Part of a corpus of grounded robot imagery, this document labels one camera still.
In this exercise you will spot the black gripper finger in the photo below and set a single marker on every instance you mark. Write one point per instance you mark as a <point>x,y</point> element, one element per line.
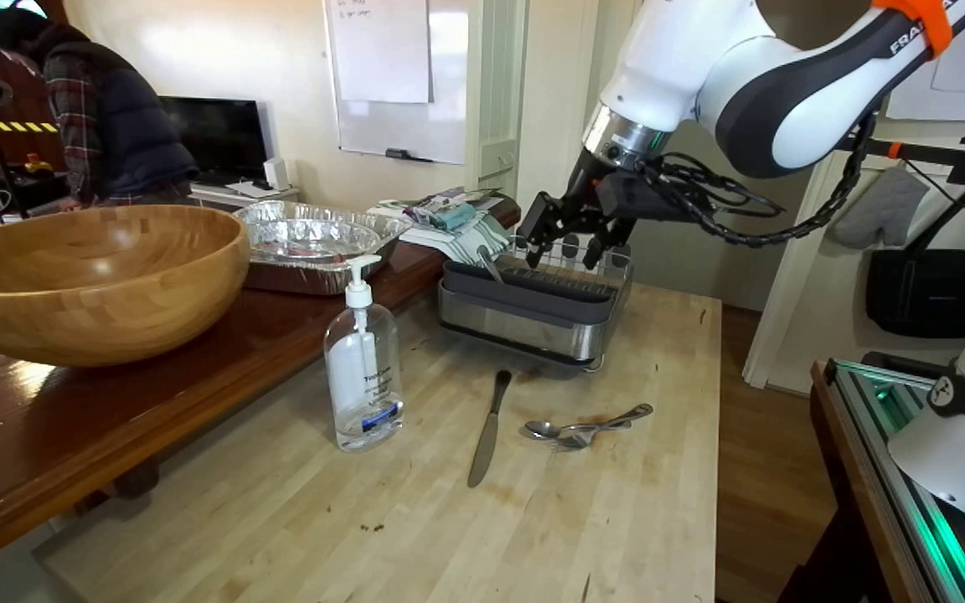
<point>608,240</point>
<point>537,236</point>

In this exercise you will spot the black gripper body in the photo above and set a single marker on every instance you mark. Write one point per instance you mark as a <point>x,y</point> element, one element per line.
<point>600,193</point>

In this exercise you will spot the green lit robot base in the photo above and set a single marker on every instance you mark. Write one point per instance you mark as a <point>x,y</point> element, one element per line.
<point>899,476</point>

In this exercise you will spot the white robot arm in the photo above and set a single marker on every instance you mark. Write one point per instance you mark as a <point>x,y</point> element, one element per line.
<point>768,103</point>

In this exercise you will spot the grey dish rack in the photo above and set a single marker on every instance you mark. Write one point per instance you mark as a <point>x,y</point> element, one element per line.
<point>558,325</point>

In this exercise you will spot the silver small spoon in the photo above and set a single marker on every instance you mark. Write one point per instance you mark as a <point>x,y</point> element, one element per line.
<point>569,436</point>

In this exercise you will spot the silver table knife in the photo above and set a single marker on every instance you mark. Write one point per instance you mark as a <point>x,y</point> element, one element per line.
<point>489,430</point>

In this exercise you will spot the grey utensil caddy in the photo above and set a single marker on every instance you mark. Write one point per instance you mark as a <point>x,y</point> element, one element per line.
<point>560,273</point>

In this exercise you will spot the striped folded towel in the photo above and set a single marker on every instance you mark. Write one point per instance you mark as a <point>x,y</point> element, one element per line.
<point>457,223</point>

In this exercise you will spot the clear hand sanitizer bottle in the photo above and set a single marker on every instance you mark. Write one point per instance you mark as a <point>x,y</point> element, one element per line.
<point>359,361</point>

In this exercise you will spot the aluminium foil tray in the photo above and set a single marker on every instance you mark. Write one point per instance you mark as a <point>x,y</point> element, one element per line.
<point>306,249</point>

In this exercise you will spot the grey oven mitt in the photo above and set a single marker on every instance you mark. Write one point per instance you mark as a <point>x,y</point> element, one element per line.
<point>884,213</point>

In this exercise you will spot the black monitor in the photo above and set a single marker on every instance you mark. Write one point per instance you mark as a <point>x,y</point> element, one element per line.
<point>224,136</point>

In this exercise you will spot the black hanging bag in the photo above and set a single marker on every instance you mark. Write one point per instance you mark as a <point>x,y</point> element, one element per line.
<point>915,290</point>

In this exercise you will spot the person in dark vest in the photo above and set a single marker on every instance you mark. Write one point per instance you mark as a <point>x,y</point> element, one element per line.
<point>115,139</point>

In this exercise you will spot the large wooden bowl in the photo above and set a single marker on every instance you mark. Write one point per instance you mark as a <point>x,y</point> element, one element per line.
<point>115,284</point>

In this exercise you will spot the dark wooden side table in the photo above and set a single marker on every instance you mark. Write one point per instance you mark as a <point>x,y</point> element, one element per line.
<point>68,433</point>

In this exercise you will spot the white wall whiteboard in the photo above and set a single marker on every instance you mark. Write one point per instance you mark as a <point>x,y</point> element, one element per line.
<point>399,74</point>

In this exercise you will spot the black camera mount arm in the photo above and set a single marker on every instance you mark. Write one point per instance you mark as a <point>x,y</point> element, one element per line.
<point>938,169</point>

